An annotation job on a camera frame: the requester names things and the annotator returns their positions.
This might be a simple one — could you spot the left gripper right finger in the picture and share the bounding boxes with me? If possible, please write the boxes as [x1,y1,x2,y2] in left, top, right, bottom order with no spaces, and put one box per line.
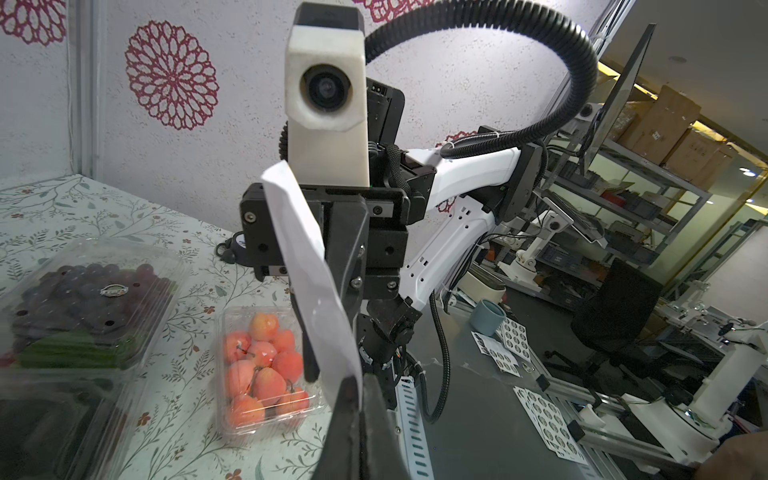
[359,374,410,480]

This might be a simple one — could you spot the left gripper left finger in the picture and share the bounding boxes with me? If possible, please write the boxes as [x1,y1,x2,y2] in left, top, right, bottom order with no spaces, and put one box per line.
[312,377,360,480]

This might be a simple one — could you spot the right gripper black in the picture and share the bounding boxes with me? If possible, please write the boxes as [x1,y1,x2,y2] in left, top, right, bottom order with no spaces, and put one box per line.
[240,182,432,383]

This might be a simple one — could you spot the white sticker label sheet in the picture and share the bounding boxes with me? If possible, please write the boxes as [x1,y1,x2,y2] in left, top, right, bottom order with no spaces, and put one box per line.
[261,161,362,407]

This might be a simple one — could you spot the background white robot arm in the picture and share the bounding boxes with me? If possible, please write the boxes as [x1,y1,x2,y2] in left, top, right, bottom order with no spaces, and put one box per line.
[568,323,767,471]

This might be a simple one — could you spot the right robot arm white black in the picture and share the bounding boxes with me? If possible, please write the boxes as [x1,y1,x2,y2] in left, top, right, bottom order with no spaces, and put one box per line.
[240,79,543,409]

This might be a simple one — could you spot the storage shelving with boxes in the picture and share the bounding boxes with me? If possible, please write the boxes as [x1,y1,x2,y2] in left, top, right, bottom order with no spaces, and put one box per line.
[539,23,739,313]

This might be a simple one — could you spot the black alarm clock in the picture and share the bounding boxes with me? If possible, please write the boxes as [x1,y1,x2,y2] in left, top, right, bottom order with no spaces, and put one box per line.
[215,231,252,267]

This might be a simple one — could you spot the teal cup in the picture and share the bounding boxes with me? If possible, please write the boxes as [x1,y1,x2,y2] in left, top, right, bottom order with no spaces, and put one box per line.
[469,299,507,337]

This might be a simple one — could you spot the sticker sheet on table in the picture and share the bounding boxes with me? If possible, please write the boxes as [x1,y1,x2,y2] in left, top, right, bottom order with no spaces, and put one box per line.
[513,387,588,465]
[471,318,535,377]

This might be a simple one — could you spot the round sticker on grape box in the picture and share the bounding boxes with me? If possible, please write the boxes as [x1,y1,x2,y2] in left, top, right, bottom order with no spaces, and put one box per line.
[99,283,129,298]

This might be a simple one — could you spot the purple grape clamshell box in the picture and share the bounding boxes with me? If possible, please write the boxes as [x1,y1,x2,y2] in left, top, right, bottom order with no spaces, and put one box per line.
[1,238,187,371]

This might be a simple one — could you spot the black office chair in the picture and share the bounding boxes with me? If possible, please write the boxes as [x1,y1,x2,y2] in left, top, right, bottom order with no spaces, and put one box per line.
[544,260,663,385]

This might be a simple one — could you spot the blackberry clamshell box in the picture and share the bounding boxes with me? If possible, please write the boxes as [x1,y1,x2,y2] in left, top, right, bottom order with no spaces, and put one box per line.
[1,371,146,479]

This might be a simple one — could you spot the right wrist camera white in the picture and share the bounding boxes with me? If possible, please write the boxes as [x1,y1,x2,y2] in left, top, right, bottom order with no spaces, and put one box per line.
[285,2,369,188]

